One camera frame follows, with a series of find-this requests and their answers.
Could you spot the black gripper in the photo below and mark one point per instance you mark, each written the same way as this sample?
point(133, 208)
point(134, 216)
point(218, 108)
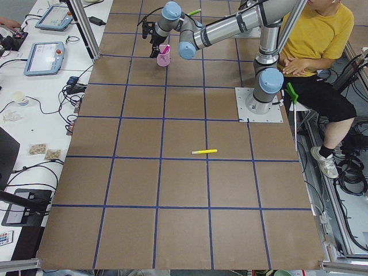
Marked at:
point(156, 38)

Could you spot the pink pen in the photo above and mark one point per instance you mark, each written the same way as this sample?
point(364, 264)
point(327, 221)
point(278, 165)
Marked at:
point(166, 49)

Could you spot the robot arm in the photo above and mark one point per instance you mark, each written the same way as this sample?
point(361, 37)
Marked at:
point(268, 79)
point(275, 19)

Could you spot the pink mesh cup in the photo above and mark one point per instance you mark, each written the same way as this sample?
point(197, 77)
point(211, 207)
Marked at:
point(163, 60)

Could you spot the green pen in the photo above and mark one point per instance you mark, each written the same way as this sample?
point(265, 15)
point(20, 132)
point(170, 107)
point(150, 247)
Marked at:
point(194, 12)

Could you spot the black power adapter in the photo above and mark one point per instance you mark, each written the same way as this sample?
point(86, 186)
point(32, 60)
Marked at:
point(96, 21)

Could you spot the teach pendant far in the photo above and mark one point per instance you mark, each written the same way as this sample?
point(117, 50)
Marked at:
point(56, 18)

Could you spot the teach pendant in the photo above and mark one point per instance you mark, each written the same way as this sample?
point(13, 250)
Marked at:
point(56, 18)
point(44, 59)

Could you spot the yellow pen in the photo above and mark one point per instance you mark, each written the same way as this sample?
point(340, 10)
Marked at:
point(204, 151)

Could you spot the teach pendant near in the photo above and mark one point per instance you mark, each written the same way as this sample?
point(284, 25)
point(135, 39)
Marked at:
point(44, 59)

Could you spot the white tape roll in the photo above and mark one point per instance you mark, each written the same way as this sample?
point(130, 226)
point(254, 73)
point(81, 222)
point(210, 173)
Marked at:
point(20, 98)

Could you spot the person in yellow shirt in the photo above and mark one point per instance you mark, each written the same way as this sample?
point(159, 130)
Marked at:
point(315, 43)

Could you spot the black device on stand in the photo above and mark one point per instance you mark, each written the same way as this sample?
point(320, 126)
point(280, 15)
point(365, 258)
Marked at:
point(27, 207)

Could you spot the aluminium frame post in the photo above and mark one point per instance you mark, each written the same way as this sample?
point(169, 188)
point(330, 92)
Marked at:
point(83, 24)

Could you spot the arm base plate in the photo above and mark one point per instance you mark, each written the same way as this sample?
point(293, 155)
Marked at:
point(250, 110)

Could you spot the green handled grabber tool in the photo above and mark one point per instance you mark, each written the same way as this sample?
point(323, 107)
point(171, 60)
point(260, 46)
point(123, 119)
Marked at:
point(294, 97)

